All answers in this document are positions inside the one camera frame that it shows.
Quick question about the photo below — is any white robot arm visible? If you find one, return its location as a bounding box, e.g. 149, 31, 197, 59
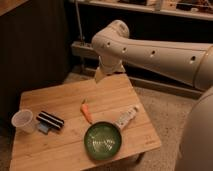
92, 20, 213, 171

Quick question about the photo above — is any white tube package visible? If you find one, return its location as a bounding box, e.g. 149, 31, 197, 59
115, 105, 140, 130

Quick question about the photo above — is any wooden table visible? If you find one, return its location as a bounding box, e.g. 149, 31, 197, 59
10, 74, 161, 171

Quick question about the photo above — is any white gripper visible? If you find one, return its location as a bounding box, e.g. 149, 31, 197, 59
94, 63, 125, 83

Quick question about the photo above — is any black striped bar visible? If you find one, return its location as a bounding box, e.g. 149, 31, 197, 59
36, 111, 64, 130

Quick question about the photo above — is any vertical metal pole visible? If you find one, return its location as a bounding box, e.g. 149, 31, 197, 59
74, 0, 85, 45

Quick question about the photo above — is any green bowl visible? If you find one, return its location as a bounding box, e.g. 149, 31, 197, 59
84, 121, 122, 161

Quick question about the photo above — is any clear plastic cup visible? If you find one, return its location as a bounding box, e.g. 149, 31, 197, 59
11, 109, 36, 133

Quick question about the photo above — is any metal rail beam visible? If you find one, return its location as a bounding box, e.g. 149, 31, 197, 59
70, 41, 203, 99

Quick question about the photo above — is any blue sponge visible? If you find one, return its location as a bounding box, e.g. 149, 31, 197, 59
37, 123, 50, 134

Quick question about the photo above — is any cluttered shelf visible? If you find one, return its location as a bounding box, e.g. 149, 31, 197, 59
69, 0, 213, 21

